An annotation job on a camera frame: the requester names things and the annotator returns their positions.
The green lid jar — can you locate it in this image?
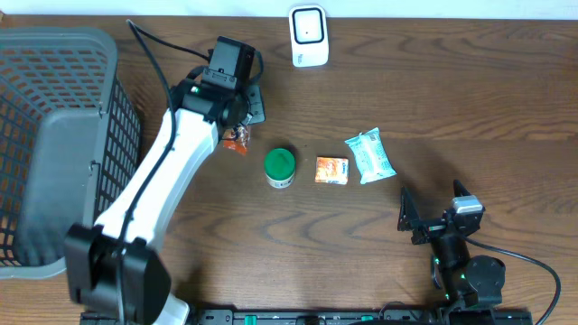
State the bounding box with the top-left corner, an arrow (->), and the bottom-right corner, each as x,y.
264,148 -> 296,189

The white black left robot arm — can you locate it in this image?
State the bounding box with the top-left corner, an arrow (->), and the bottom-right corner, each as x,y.
64,36 -> 265,324

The red orange snack bar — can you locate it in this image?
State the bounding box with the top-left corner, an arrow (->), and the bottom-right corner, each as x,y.
222,125 -> 250,155

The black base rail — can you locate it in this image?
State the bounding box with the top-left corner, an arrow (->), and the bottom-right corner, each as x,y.
80,308 -> 534,325

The orange snack box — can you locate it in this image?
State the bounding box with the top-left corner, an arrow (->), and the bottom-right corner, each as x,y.
314,157 -> 349,185

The white barcode scanner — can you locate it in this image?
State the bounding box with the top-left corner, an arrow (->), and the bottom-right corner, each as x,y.
288,5 -> 330,68

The teal wet wipes pack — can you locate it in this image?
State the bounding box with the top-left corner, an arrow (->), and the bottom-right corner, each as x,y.
345,127 -> 396,184

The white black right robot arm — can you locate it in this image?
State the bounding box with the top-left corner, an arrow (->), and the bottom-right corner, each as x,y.
397,180 -> 506,309

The grey plastic basket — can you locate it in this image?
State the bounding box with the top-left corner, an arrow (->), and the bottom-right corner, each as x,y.
1,27 -> 141,279

